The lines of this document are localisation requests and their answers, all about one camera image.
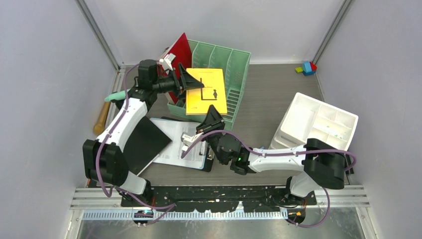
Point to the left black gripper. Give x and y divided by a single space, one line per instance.
186 81

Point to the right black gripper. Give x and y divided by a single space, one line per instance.
212 121

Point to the yellow book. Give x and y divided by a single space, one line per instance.
213 92

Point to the black book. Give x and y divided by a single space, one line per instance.
144 144

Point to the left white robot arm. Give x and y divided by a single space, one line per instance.
103 157

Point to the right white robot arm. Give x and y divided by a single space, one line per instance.
319 165

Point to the red notebook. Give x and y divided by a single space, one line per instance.
182 50

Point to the green file organizer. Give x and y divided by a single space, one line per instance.
234 63

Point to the mint green microphone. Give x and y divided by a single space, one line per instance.
117 96

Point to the white drawer organizer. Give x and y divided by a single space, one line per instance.
307 117

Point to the colourful toy blocks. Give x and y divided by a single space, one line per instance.
307 68

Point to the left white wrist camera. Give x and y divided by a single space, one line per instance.
166 61

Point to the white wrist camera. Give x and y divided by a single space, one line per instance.
188 140
166 61

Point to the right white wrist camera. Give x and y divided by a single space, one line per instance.
188 140

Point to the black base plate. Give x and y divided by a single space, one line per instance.
218 199

